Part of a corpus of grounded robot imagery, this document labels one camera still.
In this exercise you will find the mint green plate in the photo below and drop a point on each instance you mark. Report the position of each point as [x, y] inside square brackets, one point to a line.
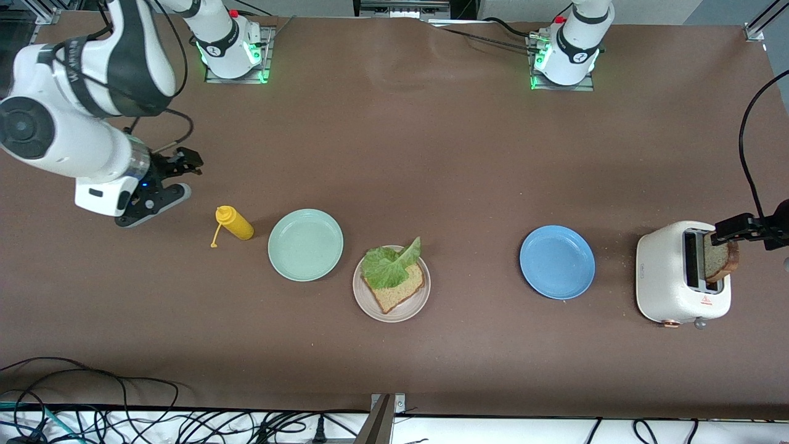
[305, 245]

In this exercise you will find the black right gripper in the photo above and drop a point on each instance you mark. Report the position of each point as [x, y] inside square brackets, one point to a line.
[162, 166]

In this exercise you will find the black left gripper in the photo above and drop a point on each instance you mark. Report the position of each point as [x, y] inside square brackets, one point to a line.
[778, 229]

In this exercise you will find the aluminium corner bracket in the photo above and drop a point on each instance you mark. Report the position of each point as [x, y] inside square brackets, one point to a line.
[753, 34]
[48, 16]

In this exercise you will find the grey metal stand bracket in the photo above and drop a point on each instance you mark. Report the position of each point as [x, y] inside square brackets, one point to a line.
[379, 425]

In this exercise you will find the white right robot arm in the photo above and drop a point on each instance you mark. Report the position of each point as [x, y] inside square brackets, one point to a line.
[92, 61]

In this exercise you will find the yellow mustard squeeze bottle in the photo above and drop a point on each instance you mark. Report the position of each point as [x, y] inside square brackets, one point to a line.
[237, 225]

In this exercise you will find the beige plate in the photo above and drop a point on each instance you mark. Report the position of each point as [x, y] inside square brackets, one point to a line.
[407, 311]

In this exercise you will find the black power plug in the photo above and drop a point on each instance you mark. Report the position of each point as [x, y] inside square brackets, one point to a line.
[318, 430]

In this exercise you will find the blue plate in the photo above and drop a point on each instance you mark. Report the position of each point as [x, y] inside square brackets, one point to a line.
[558, 262]

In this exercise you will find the white toaster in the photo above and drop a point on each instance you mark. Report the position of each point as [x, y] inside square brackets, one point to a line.
[662, 277]

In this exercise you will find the green lettuce leaf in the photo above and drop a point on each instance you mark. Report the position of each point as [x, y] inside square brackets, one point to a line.
[385, 268]

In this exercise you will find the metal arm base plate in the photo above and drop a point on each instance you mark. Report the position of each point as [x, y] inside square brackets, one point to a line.
[267, 43]
[567, 88]

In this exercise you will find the brown bread slice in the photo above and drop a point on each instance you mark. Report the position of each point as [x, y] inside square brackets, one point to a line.
[400, 296]
[718, 262]

